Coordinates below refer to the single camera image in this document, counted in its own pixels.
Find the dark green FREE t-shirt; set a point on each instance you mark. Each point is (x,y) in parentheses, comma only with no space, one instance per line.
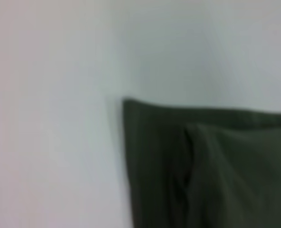
(214,171)

